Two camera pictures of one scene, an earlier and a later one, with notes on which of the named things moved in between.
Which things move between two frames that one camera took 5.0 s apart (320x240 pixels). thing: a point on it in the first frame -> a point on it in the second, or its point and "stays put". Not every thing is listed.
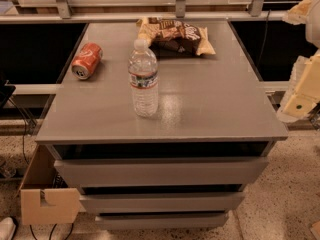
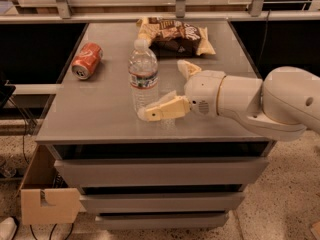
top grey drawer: (166, 172) stays put
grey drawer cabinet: (187, 166) stays put
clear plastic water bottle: (143, 75) stays put
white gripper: (314, 26) -> (202, 91)
